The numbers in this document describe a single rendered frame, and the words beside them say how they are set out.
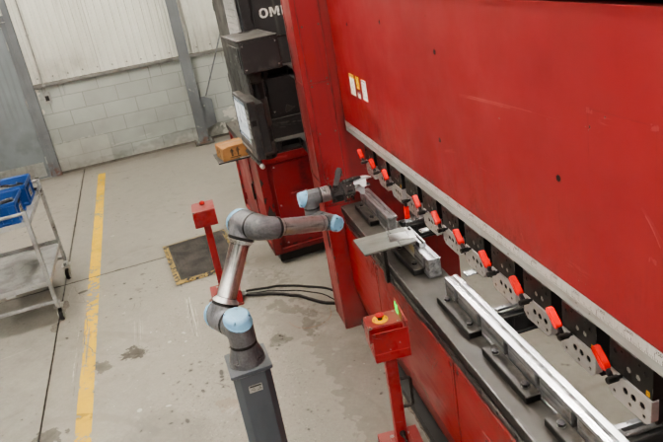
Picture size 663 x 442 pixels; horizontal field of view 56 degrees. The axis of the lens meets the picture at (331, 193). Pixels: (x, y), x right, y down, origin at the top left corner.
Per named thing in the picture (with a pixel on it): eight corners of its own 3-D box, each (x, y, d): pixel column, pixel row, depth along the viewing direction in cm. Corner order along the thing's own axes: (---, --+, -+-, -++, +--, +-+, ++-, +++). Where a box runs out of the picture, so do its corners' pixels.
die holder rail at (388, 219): (361, 203, 381) (359, 189, 378) (370, 201, 382) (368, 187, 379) (389, 234, 335) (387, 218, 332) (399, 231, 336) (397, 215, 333)
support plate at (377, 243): (353, 241, 307) (353, 240, 307) (403, 228, 312) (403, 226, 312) (364, 256, 291) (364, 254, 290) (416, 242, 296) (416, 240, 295)
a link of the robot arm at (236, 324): (239, 352, 254) (232, 325, 250) (221, 341, 264) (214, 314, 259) (262, 337, 262) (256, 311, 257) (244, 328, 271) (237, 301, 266)
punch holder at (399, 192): (392, 195, 306) (388, 164, 300) (408, 191, 308) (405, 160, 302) (404, 205, 292) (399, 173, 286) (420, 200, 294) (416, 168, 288)
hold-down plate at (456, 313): (437, 303, 265) (436, 297, 264) (449, 299, 266) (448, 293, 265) (470, 339, 238) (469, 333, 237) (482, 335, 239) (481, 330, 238)
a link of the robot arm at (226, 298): (216, 336, 260) (247, 210, 260) (197, 326, 271) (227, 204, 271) (239, 336, 269) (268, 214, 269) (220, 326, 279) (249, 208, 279)
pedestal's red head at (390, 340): (365, 338, 286) (360, 305, 280) (399, 331, 288) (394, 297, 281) (376, 364, 267) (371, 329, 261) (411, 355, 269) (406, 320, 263)
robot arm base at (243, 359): (233, 375, 257) (228, 355, 254) (227, 355, 271) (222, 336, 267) (268, 363, 261) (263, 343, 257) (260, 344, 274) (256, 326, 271)
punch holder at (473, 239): (466, 262, 233) (463, 222, 227) (486, 257, 234) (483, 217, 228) (485, 279, 219) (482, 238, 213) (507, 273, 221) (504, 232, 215)
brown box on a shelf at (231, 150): (213, 155, 495) (209, 140, 491) (245, 147, 502) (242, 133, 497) (219, 165, 469) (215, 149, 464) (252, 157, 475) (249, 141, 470)
